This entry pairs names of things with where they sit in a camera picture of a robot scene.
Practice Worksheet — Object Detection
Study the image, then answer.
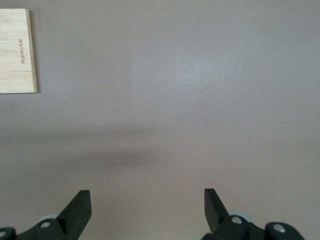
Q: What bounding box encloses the bamboo cutting board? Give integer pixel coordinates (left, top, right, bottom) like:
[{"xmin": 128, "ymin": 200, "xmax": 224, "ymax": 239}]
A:
[{"xmin": 0, "ymin": 8, "xmax": 39, "ymax": 95}]

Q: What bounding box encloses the brown table mat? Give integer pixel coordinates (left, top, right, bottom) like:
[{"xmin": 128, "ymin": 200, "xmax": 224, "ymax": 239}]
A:
[{"xmin": 0, "ymin": 0, "xmax": 320, "ymax": 240}]

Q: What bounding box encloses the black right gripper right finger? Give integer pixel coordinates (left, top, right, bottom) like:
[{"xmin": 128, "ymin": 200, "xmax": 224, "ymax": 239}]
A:
[{"xmin": 201, "ymin": 187, "xmax": 307, "ymax": 240}]

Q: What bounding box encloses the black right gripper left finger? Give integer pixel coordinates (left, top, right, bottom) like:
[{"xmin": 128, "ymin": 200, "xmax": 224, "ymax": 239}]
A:
[{"xmin": 0, "ymin": 189, "xmax": 92, "ymax": 240}]

